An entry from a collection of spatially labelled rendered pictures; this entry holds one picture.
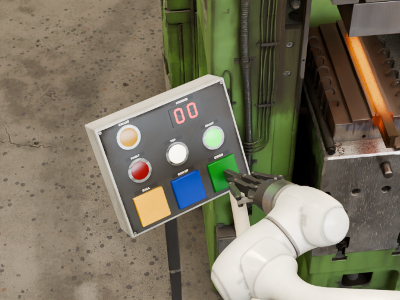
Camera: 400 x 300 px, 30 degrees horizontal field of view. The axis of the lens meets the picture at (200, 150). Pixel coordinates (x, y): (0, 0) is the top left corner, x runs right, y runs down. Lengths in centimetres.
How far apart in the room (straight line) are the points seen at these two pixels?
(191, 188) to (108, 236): 124
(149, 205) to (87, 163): 153
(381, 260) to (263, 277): 109
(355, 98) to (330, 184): 24
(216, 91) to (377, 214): 70
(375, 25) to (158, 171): 61
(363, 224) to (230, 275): 91
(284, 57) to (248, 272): 76
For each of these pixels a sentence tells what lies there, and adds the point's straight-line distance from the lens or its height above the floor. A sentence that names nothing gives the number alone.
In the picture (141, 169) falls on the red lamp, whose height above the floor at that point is 109.
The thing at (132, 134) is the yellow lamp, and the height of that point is 117.
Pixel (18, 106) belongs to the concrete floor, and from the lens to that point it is 359.
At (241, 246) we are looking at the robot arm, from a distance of 144.
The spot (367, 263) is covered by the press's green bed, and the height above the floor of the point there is 40.
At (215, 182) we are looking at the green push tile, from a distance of 182.
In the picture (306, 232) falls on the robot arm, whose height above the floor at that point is 123.
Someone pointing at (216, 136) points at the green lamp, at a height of 109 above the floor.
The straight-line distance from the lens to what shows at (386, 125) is 197.
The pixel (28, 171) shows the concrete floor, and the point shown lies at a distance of 329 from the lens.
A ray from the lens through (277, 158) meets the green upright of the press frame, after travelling 228.
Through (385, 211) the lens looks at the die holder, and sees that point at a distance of 225.
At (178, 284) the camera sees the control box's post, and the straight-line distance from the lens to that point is 231.
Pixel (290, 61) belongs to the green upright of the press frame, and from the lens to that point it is 202.
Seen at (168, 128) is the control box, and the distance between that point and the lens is 175.
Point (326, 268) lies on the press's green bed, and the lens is 243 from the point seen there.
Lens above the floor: 238
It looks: 47 degrees down
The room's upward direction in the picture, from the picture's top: 2 degrees counter-clockwise
